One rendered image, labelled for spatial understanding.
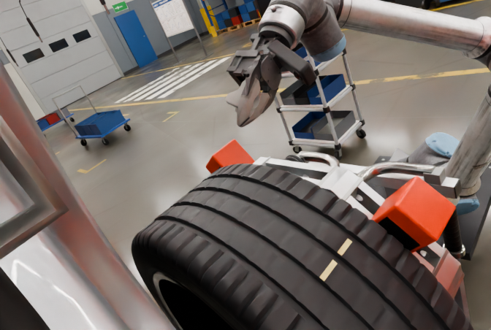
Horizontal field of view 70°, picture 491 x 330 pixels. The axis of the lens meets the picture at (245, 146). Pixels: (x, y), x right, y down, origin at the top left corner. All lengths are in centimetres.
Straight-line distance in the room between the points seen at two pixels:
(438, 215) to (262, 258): 25
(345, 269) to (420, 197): 15
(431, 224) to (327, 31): 48
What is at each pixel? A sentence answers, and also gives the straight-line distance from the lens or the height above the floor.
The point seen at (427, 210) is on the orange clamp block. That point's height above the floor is 110.
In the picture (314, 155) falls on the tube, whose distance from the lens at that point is 94.
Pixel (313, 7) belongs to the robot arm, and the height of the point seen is 136.
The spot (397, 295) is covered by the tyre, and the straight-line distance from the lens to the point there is 52.
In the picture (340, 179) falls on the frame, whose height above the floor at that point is 112.
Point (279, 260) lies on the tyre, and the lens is 48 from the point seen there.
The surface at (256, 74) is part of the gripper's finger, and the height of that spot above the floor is 131.
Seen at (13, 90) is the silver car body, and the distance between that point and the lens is 19.
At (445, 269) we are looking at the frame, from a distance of 66.
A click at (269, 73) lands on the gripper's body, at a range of 69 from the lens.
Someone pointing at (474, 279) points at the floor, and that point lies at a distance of 192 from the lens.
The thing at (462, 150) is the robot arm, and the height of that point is 71.
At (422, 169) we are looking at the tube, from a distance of 80.
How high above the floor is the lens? 146
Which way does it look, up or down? 23 degrees down
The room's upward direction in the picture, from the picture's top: 23 degrees counter-clockwise
